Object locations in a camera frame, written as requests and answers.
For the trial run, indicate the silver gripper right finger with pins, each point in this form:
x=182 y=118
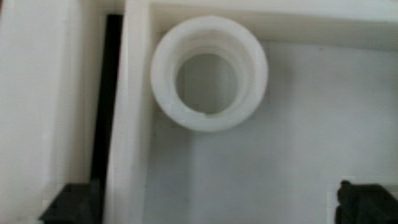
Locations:
x=368 y=205

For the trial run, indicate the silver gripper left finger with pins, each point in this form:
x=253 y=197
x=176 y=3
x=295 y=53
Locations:
x=75 y=207

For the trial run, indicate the white U-shaped fence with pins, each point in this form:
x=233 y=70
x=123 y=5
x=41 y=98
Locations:
x=50 y=61

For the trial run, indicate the white square table top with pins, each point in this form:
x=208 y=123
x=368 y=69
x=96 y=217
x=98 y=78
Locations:
x=256 y=109

